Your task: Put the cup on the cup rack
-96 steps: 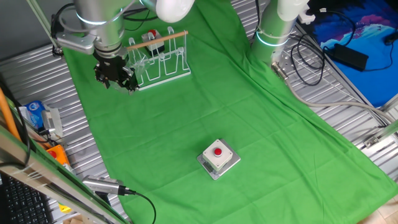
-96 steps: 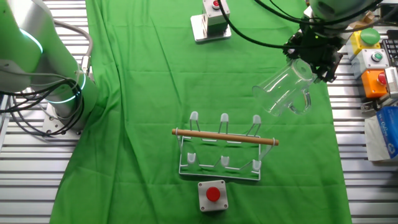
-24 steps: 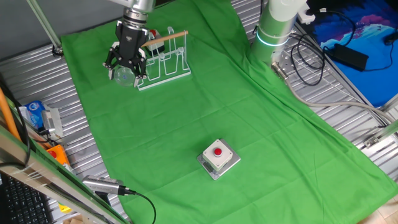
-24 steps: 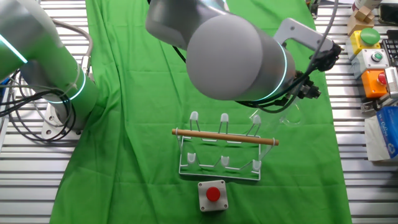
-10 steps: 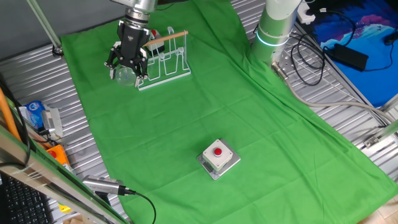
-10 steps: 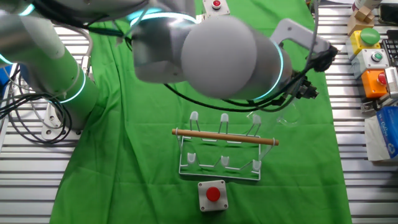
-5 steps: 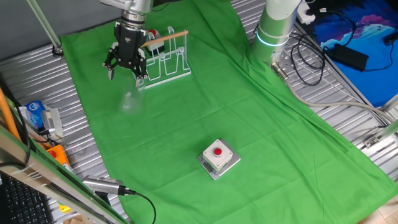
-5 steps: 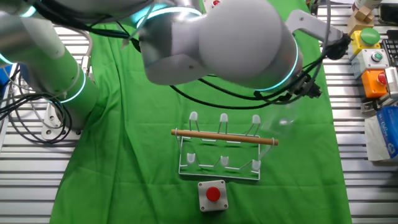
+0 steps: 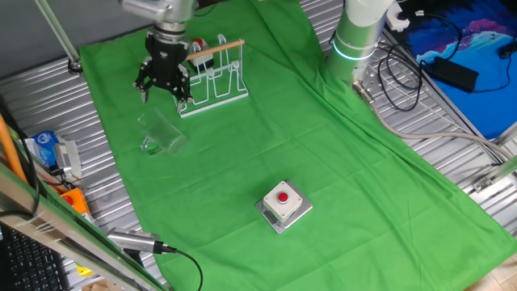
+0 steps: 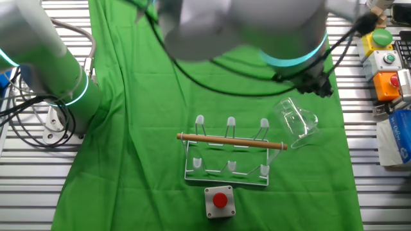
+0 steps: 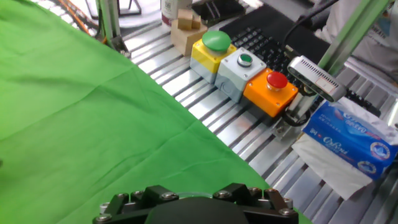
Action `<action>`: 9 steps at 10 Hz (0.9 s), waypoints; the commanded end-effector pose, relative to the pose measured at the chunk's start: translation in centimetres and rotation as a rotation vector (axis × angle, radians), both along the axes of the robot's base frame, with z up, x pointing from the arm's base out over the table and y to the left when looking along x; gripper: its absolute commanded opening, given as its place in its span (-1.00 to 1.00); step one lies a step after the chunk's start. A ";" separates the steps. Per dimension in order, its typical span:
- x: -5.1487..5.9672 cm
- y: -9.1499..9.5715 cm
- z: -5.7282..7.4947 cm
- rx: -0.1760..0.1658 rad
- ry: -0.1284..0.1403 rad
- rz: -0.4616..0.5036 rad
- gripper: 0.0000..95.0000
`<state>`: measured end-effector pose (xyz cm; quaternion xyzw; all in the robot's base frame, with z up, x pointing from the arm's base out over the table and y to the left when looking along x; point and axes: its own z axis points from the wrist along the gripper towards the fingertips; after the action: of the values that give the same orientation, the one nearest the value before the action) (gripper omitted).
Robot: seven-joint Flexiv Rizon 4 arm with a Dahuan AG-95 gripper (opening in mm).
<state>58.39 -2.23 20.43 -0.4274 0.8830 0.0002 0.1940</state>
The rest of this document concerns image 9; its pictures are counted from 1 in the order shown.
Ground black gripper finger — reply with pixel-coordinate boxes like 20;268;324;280
171;63;195;114
132;56;154;104

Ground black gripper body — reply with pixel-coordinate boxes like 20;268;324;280
144;31;191;91

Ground clear glass cup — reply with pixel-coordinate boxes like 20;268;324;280
137;108;187;157

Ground orange box red button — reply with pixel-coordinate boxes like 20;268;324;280
60;188;92;215

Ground grey button box on plate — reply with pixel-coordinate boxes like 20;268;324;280
255;179;314;234

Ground orange pole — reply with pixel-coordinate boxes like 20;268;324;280
0;112;27;183

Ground green cloth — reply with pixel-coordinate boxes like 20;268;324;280
78;0;517;291

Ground wooden blocks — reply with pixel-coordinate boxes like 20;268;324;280
80;278;110;291

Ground black keyboard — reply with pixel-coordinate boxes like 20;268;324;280
0;226;69;291

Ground black power adapter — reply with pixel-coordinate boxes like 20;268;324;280
422;56;481;94

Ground blue painted mat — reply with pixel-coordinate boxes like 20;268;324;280
397;0;517;141

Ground black computer mouse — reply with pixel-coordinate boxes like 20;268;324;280
498;42;517;60

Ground white wire cup rack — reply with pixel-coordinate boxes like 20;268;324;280
177;34;250;119

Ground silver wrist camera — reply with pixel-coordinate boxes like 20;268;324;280
120;0;173;22

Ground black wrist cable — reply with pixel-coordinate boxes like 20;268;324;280
192;3;219;18

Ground aluminium frame pole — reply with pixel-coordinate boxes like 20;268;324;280
472;155;517;193
34;0;84;76

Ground thin black cable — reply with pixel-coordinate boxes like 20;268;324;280
0;107;41;219

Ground silver exterior camera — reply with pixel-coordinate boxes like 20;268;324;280
106;226;165;255

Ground black camera cable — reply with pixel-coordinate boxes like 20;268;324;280
161;244;204;291

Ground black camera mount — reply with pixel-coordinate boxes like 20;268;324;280
123;248;145;268

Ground green-edged aluminium frame beam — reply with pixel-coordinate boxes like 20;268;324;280
0;161;169;291

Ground black base cable bundle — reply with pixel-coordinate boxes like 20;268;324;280
376;42;424;113

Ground grey robot conduit hose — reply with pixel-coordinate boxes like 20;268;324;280
351;80;514;162

